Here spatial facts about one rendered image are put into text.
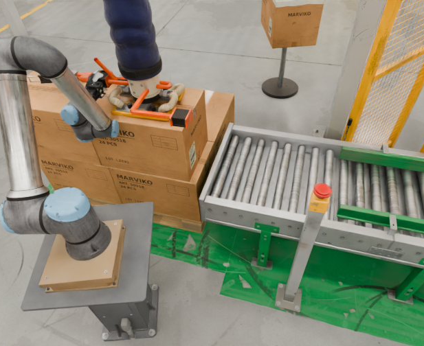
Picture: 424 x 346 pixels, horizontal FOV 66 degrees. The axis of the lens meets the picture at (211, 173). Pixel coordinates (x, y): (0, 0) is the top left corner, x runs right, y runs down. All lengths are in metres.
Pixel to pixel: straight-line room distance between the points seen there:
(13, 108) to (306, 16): 2.45
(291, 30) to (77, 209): 2.44
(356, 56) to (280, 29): 0.81
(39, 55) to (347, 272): 2.06
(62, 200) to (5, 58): 0.53
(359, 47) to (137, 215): 1.86
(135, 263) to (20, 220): 0.48
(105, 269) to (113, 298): 0.12
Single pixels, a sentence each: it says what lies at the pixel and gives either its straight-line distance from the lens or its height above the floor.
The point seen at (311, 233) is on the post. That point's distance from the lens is 1.53.
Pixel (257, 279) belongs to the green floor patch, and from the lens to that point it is 2.24.
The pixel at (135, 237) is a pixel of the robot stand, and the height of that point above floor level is 0.75.
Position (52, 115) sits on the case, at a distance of 2.12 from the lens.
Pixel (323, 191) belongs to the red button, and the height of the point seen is 1.04.
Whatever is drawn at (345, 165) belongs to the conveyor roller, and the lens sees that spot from 2.18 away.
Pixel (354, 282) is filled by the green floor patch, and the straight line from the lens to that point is 2.36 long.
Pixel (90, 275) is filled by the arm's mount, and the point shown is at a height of 0.83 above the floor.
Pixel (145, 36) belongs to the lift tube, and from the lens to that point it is 1.67.
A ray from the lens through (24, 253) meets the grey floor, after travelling 2.73.
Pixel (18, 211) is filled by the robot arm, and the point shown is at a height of 1.06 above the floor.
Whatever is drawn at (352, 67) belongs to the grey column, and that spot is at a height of 0.79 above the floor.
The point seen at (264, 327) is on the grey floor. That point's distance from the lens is 2.13.
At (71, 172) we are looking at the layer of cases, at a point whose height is 0.41.
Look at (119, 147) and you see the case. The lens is 2.01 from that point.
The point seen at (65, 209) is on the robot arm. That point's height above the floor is 1.09.
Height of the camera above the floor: 2.02
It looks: 47 degrees down
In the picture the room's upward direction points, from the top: 4 degrees counter-clockwise
